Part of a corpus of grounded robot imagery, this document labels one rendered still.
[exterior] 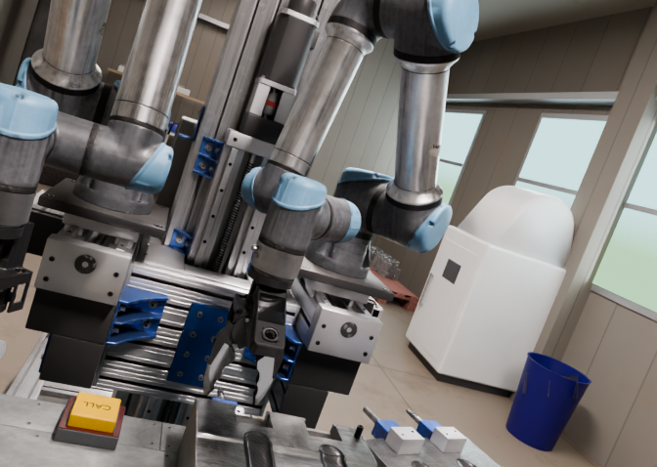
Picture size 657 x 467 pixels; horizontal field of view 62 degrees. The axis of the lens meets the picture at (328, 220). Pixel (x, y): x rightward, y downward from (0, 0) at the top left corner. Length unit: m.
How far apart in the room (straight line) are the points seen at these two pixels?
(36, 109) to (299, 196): 0.35
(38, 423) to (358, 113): 6.51
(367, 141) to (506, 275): 3.70
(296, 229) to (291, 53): 0.52
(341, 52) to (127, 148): 0.41
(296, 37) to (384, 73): 6.05
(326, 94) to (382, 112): 6.28
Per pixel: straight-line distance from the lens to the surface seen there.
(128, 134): 0.78
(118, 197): 1.10
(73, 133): 0.78
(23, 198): 0.71
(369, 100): 7.17
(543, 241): 4.11
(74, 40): 1.03
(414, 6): 0.94
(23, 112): 0.68
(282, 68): 1.21
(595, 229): 4.18
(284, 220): 0.79
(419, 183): 1.07
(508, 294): 4.03
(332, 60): 0.98
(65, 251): 1.00
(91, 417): 0.84
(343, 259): 1.17
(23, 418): 0.89
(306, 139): 0.95
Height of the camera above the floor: 1.28
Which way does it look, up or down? 7 degrees down
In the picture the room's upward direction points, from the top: 20 degrees clockwise
